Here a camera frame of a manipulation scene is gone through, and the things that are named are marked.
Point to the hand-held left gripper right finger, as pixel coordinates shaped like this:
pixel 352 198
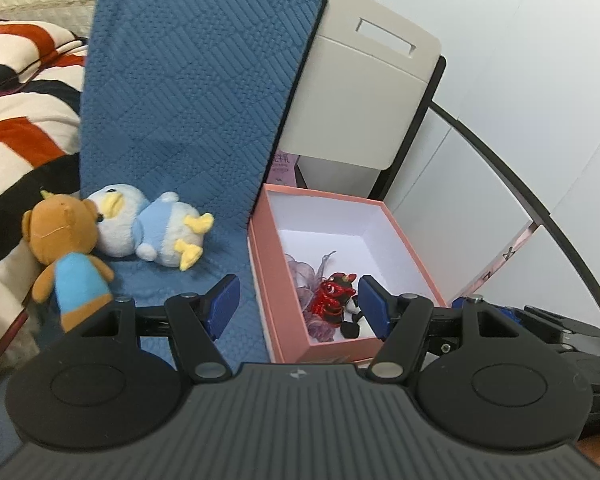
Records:
pixel 375 307

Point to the pink paper tag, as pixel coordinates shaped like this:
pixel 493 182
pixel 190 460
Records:
pixel 282 170

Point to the red metal rack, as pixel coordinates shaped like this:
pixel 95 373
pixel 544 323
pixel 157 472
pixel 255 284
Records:
pixel 7 342

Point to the blue white penguin plush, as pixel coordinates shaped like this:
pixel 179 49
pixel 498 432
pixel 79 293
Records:
pixel 130 220

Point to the black round frame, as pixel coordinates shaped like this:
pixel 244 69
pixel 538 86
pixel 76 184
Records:
pixel 480 133

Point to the blue quilted chair cover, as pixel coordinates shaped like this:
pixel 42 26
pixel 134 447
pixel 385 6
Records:
pixel 180 85

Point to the striped blanket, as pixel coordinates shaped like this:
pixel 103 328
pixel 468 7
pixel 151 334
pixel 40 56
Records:
pixel 25 125

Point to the pink cardboard box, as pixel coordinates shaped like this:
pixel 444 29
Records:
pixel 280 300

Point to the red black toy figure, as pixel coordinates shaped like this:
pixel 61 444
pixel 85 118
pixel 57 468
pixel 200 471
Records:
pixel 332 297

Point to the purple ribbon scrunchie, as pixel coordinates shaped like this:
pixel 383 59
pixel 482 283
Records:
pixel 305 280

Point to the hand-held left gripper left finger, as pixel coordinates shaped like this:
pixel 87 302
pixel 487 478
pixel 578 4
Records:
pixel 222 305

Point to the panda plush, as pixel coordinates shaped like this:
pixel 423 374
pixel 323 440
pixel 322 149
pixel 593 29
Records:
pixel 355 311

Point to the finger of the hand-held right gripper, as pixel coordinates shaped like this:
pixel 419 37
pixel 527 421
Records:
pixel 510 316

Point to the brown teddy bear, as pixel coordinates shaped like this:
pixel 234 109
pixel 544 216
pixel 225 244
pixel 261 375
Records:
pixel 55 230

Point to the pink printed board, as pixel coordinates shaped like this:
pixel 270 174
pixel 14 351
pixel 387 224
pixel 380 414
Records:
pixel 500 260

